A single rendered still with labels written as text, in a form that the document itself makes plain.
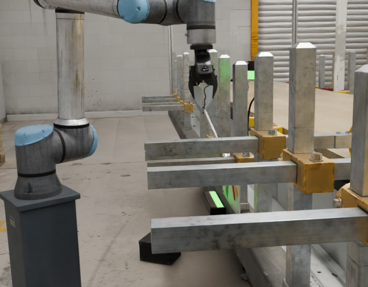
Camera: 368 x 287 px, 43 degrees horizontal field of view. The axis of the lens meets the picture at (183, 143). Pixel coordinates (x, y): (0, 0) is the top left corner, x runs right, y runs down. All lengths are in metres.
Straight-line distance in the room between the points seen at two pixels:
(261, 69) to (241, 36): 8.36
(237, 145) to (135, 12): 0.58
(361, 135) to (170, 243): 0.26
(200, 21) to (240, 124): 0.34
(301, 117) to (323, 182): 0.12
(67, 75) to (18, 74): 7.40
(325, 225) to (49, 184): 1.51
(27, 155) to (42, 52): 7.40
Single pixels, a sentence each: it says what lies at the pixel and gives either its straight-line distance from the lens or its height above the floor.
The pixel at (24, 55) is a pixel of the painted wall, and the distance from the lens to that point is 9.33.
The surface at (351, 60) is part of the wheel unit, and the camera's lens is 3.23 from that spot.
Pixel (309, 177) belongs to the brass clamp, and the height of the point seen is 0.95.
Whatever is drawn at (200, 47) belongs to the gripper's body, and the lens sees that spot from 1.45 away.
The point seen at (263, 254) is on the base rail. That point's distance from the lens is 1.08.
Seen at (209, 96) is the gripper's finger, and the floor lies 1.01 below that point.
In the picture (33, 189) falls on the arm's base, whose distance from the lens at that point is 1.93.
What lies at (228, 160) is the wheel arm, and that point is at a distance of 1.28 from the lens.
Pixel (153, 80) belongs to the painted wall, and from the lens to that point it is 9.15.
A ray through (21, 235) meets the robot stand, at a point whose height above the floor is 0.48.
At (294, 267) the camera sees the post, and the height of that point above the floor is 0.76.
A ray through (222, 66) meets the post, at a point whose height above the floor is 1.10.
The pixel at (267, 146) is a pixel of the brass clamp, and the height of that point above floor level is 0.95.
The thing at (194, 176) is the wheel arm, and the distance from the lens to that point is 0.75.
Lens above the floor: 1.14
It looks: 11 degrees down
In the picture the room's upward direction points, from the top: 1 degrees counter-clockwise
